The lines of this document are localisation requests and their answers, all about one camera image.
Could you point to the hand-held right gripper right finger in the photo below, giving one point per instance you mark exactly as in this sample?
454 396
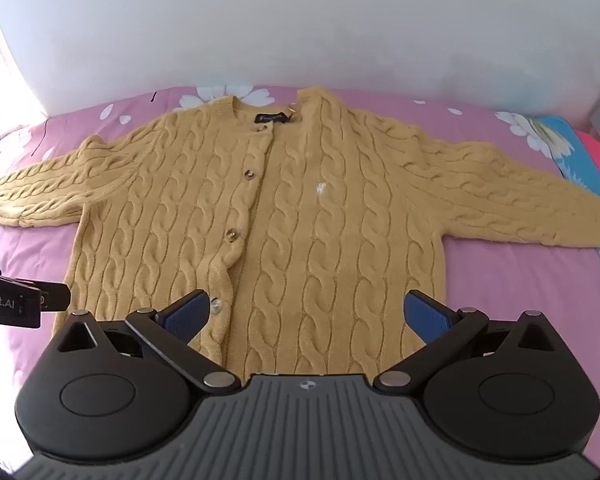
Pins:
425 315

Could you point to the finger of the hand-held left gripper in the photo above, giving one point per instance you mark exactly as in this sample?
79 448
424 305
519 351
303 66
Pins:
55 296

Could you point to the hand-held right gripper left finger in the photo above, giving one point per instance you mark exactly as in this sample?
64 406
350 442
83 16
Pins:
190 311

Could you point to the pink floral bed sheet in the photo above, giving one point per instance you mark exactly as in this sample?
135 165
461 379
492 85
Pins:
505 285

